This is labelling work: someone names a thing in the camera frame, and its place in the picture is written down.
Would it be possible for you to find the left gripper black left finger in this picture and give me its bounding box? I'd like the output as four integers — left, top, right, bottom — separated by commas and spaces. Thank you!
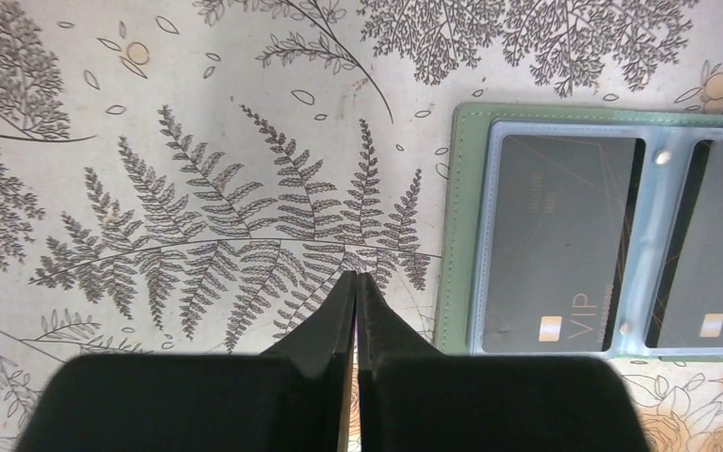
262, 271, 357, 451

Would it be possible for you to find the floral table mat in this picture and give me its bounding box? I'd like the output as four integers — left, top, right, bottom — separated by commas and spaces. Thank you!
0, 1, 723, 451

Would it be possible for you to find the dark grey credit card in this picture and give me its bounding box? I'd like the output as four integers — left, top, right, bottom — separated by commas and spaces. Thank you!
480, 135, 645, 354
646, 140, 723, 348

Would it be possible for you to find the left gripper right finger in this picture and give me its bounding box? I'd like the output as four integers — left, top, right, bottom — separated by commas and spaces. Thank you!
356, 273, 442, 451

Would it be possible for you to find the grey-green card holder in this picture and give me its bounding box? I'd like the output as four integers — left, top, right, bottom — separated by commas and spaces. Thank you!
434, 103, 723, 361

